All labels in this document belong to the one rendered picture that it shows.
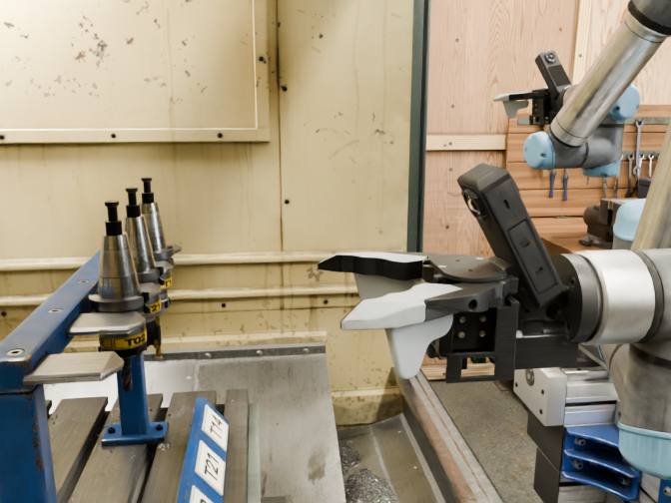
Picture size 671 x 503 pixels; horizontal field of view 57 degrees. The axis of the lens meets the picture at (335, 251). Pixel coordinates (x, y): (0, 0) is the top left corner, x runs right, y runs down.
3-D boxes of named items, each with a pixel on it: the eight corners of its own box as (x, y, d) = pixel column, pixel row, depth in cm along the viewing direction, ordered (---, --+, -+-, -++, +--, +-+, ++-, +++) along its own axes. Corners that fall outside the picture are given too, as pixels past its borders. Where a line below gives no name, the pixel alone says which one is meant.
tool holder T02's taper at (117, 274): (109, 286, 71) (103, 229, 69) (146, 287, 70) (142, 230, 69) (90, 298, 66) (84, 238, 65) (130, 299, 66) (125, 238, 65)
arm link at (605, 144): (559, 175, 134) (564, 123, 131) (600, 173, 138) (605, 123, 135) (586, 179, 127) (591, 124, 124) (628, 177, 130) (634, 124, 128)
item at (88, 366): (129, 356, 56) (128, 348, 56) (116, 382, 51) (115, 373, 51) (47, 360, 55) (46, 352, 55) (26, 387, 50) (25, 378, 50)
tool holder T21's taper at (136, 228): (126, 263, 81) (122, 213, 80) (160, 263, 81) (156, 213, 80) (114, 272, 77) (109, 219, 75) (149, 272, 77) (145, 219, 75)
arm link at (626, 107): (611, 124, 124) (615, 80, 122) (572, 123, 134) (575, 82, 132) (641, 124, 126) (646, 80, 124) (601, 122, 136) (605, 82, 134)
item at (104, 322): (149, 316, 67) (148, 309, 66) (140, 334, 61) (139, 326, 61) (81, 319, 66) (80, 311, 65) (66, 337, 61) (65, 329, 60)
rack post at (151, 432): (169, 425, 105) (157, 254, 98) (165, 442, 100) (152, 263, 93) (108, 429, 104) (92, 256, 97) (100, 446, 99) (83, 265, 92)
